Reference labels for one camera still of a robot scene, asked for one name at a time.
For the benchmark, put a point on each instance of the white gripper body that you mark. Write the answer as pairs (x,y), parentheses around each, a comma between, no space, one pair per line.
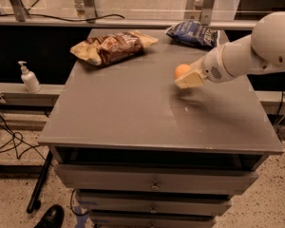
(211,66)

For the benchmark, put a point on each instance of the bottom grey drawer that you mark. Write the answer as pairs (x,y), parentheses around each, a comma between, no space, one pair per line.
(147,220)

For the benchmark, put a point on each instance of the orange fruit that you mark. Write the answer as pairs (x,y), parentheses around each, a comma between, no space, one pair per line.
(181,70)

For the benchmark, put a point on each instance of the grey drawer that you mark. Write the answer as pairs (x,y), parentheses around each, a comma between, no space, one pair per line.
(147,220)
(159,180)
(153,203)

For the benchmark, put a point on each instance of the white pump bottle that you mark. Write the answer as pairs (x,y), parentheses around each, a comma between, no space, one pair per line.
(29,78)

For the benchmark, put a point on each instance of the brown chip bag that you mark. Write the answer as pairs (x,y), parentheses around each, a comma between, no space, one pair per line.
(107,49)

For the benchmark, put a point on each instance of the black metal leg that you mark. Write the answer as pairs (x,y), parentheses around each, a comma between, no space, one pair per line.
(34,203)

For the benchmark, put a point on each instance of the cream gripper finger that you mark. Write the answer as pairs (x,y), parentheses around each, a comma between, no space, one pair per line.
(197,66)
(189,79)

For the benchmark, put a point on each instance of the black shoe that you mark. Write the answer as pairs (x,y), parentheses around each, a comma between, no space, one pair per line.
(52,218)

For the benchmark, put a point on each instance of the blue chip bag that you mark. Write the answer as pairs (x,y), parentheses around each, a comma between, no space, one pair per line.
(193,34)

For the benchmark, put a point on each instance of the middle grey drawer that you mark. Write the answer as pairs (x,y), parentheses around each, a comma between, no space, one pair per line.
(153,203)

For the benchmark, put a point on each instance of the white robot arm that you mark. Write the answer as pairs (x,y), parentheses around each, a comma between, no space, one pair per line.
(261,52)

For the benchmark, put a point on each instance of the top grey drawer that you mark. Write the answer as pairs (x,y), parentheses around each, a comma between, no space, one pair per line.
(159,180)

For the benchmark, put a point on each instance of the grey drawer cabinet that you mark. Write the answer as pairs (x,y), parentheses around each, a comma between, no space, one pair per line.
(132,114)

